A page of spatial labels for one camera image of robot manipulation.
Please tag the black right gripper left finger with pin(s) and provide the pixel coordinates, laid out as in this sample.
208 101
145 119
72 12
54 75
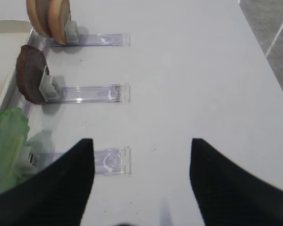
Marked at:
57 196

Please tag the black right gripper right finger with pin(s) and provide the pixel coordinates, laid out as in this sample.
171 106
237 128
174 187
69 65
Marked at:
227 195

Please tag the white lettuce support clip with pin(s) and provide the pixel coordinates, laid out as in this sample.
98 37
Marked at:
26 161

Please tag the clear lettuce holder strip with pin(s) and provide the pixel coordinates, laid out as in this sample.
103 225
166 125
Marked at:
111 161

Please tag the green lettuce leaf standing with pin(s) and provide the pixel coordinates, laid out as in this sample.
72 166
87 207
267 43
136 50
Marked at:
13 134

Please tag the brown meat patty standing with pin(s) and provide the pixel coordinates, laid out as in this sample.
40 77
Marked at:
29 69

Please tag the white patty support clip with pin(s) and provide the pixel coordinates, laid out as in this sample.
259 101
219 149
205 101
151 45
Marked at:
49 87

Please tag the clear patty holder strip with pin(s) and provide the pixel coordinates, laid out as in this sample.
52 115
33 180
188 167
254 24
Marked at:
116 93

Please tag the clear right bun holder strip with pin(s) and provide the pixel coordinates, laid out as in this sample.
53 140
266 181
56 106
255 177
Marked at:
92 40

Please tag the cream rectangular serving tray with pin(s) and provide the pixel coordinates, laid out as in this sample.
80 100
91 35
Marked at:
13 35

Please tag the white bun support clip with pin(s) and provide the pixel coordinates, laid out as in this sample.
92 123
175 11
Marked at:
71 32

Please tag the sesame bun slice near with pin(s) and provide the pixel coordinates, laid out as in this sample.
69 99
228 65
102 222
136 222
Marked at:
58 16

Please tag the sesame bun slice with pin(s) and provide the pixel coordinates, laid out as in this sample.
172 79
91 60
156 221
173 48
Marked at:
58 16
37 11

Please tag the sesame bun slice far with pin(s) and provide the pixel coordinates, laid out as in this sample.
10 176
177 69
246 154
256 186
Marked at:
37 11

